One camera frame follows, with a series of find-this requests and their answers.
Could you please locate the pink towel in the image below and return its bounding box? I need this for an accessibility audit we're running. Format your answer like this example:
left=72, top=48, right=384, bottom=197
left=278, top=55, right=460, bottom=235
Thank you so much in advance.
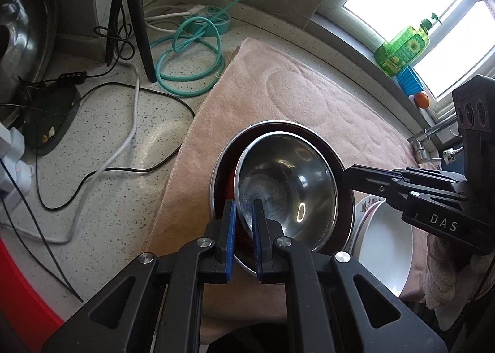
left=147, top=37, right=441, bottom=353

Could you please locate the white plug with cord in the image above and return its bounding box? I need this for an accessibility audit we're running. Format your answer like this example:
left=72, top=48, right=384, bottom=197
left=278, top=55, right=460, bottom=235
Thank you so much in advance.
left=145, top=5, right=205, bottom=30

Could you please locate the green dish soap bottle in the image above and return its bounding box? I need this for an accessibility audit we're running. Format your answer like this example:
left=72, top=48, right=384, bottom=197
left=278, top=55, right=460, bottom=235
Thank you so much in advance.
left=374, top=12, right=442, bottom=78

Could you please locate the long black cable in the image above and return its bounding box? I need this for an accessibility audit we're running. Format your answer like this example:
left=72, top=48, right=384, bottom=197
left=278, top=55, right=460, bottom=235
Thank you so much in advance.
left=37, top=82, right=196, bottom=211

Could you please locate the stainless steel bowl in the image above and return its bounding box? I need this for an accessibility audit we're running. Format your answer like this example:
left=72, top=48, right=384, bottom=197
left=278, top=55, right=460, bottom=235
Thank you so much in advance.
left=233, top=132, right=340, bottom=254

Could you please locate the steel cooking pot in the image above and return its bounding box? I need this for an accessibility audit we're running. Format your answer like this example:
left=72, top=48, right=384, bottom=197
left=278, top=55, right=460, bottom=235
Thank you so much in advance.
left=0, top=0, right=58, bottom=121

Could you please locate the teal round power strip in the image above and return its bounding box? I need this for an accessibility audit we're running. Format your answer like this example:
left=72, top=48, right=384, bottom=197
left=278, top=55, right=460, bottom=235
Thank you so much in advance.
left=182, top=6, right=232, bottom=34

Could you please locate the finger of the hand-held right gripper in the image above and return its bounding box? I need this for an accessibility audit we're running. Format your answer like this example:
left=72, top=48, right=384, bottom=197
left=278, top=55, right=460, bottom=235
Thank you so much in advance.
left=391, top=168, right=469, bottom=203
left=340, top=164, right=406, bottom=210

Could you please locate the metal faucet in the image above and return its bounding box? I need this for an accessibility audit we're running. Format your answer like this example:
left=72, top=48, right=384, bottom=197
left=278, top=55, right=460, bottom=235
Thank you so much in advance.
left=407, top=123, right=461, bottom=163

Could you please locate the thick white cable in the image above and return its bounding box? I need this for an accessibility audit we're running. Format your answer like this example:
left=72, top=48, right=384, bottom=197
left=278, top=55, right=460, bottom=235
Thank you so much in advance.
left=0, top=63, right=140, bottom=244

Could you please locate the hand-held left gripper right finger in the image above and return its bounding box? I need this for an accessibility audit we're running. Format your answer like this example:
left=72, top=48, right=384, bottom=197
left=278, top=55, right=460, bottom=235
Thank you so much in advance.
left=251, top=199, right=449, bottom=353

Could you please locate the blue ribbed cup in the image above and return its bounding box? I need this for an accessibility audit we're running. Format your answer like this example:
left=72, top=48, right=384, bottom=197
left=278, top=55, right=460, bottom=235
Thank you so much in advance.
left=396, top=66, right=425, bottom=97

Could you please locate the tangled thin black cable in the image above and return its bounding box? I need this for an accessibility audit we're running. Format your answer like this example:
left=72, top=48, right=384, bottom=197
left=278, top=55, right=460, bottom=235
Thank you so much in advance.
left=93, top=26, right=136, bottom=61

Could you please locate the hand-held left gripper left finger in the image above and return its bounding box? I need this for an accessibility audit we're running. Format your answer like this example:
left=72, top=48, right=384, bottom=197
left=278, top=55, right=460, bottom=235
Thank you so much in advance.
left=41, top=199, right=237, bottom=353

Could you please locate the red plastic object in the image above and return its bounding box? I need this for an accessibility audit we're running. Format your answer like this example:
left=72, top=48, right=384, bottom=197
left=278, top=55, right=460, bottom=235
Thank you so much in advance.
left=0, top=239, right=64, bottom=353

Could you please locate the small blossom print plate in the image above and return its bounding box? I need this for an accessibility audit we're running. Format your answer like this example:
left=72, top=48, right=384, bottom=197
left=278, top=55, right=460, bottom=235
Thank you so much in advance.
left=356, top=198, right=415, bottom=297

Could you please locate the dark oval tray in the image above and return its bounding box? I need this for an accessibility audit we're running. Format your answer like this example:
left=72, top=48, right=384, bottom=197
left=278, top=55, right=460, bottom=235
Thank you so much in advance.
left=17, top=84, right=82, bottom=156

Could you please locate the green hose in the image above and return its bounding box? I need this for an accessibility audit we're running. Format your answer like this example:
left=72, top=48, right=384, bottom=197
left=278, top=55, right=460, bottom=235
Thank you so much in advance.
left=155, top=0, right=289, bottom=97

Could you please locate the black usb hub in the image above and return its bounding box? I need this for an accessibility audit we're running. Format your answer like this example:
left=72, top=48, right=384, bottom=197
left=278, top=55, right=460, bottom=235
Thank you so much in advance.
left=54, top=71, right=86, bottom=85

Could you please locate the person's right hand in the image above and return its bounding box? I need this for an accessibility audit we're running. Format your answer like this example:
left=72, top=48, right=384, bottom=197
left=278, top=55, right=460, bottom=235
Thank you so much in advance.
left=425, top=235, right=490, bottom=332

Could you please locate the black tripod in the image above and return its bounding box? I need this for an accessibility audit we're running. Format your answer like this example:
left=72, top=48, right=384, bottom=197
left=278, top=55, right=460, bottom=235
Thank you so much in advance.
left=105, top=0, right=157, bottom=83

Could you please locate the white power strip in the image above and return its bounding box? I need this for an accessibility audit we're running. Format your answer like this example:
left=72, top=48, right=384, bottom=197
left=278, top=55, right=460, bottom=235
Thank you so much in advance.
left=0, top=123, right=35, bottom=201

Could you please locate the red lined steel bowl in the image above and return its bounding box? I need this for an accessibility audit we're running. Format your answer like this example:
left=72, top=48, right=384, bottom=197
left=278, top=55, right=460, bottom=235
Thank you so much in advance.
left=209, top=120, right=355, bottom=278

